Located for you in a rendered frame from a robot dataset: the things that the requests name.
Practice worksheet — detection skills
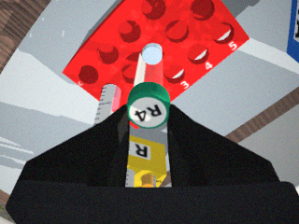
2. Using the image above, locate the yellow rack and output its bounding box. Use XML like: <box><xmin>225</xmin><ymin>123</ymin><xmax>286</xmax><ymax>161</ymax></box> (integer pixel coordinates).
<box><xmin>127</xmin><ymin>135</ymin><xmax>167</xmax><ymax>187</ymax></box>

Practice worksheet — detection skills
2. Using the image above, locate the grey flat mat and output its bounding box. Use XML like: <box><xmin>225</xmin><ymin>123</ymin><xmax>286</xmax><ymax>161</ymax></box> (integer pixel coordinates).
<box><xmin>0</xmin><ymin>0</ymin><xmax>299</xmax><ymax>195</ymax></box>

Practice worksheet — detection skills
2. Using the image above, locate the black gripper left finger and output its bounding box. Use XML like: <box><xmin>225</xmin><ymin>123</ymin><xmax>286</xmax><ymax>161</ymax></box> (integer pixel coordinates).
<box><xmin>16</xmin><ymin>105</ymin><xmax>130</xmax><ymax>187</ymax></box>

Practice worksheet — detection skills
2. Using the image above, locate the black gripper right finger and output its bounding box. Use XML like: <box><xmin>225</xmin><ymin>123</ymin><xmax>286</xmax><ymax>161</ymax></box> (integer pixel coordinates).
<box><xmin>167</xmin><ymin>104</ymin><xmax>280</xmax><ymax>187</ymax></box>

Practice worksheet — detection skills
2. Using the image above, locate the blue tube rack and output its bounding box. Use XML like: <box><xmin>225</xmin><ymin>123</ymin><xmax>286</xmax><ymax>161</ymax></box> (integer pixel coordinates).
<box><xmin>287</xmin><ymin>0</ymin><xmax>299</xmax><ymax>63</ymax></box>

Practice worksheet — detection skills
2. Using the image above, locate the red tube rack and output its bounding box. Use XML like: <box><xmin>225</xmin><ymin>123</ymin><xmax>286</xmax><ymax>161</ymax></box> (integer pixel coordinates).
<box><xmin>63</xmin><ymin>0</ymin><xmax>249</xmax><ymax>107</ymax></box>

